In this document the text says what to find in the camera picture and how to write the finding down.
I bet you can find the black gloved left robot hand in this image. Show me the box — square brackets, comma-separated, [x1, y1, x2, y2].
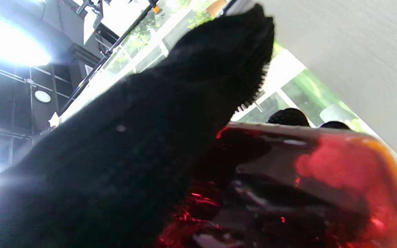
[0, 3, 352, 248]

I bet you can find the red transparent sample bottle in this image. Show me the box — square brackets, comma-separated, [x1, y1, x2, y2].
[155, 122, 397, 248]

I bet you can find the black metal rack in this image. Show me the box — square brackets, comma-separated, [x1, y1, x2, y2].
[59, 0, 161, 114]

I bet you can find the round white ceiling lamp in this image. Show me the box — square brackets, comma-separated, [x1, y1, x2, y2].
[34, 90, 51, 103]

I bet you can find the bright strip light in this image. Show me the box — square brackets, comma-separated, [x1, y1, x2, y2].
[0, 7, 51, 68]

